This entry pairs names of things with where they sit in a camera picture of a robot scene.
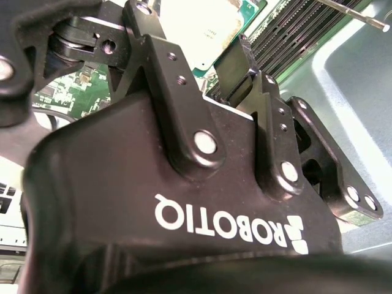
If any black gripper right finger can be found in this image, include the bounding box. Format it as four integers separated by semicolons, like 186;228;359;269
213;34;385;227

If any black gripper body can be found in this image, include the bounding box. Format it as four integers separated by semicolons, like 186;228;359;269
18;91;392;294

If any metal locking lever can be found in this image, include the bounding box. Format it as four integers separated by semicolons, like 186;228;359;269
318;0;390;34

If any silver CPU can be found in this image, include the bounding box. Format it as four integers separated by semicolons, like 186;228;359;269
159;0;246;77

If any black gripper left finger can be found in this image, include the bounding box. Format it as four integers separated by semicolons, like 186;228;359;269
0;0;227;174

